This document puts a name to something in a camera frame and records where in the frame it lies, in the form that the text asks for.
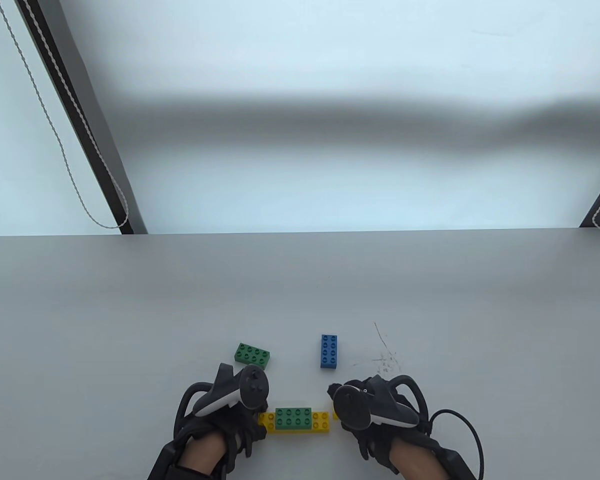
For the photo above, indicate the black left hand controller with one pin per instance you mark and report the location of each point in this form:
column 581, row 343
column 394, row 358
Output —
column 252, row 387

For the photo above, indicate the black right wrist camera unit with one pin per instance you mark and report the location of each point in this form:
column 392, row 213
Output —
column 455, row 462

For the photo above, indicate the black wrist camera unit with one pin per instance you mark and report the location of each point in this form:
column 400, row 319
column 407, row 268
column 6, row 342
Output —
column 455, row 462
column 162, row 462

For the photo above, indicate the person's right forearm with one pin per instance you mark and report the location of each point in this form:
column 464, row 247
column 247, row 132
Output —
column 417, row 462

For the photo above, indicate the person's left hand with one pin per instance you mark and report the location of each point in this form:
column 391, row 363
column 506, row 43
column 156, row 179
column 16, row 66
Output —
column 240, row 430

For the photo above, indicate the person's right hand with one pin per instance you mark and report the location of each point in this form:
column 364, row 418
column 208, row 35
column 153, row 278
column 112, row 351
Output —
column 365, row 440

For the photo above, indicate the person's left forearm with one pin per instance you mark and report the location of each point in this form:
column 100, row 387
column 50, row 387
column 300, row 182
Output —
column 205, row 452

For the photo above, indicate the blue lego brick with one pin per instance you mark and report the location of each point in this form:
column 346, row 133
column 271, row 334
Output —
column 329, row 351

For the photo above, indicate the black hand controller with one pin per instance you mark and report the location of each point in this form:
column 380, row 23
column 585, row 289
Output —
column 252, row 387
column 352, row 407

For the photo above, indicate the green lego brick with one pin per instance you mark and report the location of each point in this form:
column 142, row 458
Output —
column 293, row 419
column 252, row 356

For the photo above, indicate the black right hand controller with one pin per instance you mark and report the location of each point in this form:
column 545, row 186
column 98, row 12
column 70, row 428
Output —
column 352, row 407

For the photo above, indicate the black left wrist camera unit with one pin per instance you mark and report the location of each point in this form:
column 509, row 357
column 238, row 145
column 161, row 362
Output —
column 162, row 462

